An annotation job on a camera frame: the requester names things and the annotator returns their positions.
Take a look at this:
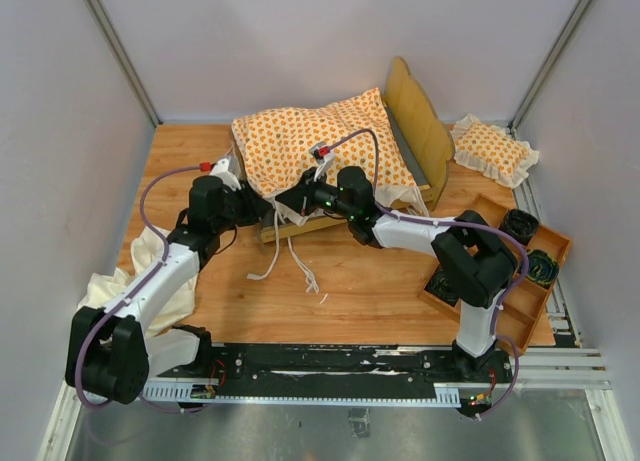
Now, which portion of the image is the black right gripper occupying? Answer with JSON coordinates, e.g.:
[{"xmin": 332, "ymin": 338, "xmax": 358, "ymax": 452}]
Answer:
[{"xmin": 276, "ymin": 166, "xmax": 355, "ymax": 220}]

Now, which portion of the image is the wooden pet bed frame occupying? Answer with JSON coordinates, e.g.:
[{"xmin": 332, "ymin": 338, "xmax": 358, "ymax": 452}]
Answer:
[{"xmin": 232, "ymin": 56, "xmax": 454, "ymax": 233}]

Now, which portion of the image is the dark rolled sock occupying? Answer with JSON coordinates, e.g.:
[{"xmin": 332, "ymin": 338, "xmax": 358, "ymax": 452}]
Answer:
[
  {"xmin": 499, "ymin": 209, "xmax": 540, "ymax": 246},
  {"xmin": 527, "ymin": 249, "xmax": 560, "ymax": 289}
]

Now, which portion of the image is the duck print bed cover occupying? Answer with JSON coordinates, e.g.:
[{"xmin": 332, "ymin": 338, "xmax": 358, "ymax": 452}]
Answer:
[{"xmin": 231, "ymin": 88, "xmax": 427, "ymax": 226}]

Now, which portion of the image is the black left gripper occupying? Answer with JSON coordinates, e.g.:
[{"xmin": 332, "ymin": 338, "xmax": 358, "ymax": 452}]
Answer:
[{"xmin": 213, "ymin": 179, "xmax": 274, "ymax": 233}]

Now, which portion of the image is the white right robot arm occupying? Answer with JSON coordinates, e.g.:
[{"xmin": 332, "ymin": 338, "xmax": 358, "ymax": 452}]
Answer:
[{"xmin": 276, "ymin": 167, "xmax": 526, "ymax": 381}]

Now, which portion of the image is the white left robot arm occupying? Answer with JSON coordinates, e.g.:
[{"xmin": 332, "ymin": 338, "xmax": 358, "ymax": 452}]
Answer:
[{"xmin": 65, "ymin": 175, "xmax": 270, "ymax": 407}]

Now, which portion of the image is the dark rolled sock upper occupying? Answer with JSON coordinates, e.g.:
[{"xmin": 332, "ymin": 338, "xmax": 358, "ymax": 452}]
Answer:
[{"xmin": 499, "ymin": 209, "xmax": 540, "ymax": 246}]

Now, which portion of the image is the duck print small pillow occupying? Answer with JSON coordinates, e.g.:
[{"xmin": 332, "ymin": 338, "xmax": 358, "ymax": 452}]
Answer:
[{"xmin": 451, "ymin": 114, "xmax": 539, "ymax": 189}]

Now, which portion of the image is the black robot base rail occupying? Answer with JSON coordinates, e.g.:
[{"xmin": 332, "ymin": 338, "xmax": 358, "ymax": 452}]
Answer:
[{"xmin": 70, "ymin": 341, "xmax": 611, "ymax": 407}]

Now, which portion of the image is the wooden compartment organizer box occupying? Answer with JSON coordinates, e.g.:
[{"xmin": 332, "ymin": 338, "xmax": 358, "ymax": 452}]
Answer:
[{"xmin": 418, "ymin": 194, "xmax": 571, "ymax": 353}]

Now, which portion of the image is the cream cloth pile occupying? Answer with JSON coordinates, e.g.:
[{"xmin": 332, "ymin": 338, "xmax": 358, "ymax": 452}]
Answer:
[{"xmin": 77, "ymin": 226, "xmax": 201, "ymax": 334}]

